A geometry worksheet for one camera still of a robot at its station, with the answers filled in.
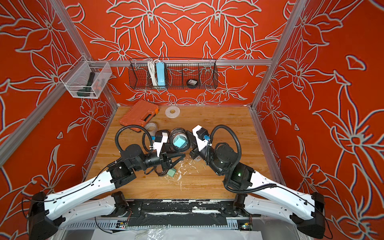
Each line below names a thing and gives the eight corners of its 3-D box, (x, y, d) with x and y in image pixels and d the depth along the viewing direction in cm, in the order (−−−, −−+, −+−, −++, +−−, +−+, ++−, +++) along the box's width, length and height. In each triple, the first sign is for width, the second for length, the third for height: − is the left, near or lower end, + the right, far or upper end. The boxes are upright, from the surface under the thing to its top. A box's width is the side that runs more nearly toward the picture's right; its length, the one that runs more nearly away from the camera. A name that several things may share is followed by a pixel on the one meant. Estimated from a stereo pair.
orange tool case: (120, 125, 109) (117, 120, 105) (142, 103, 124) (140, 99, 120) (139, 133, 104) (137, 129, 100) (160, 110, 119) (159, 105, 115)
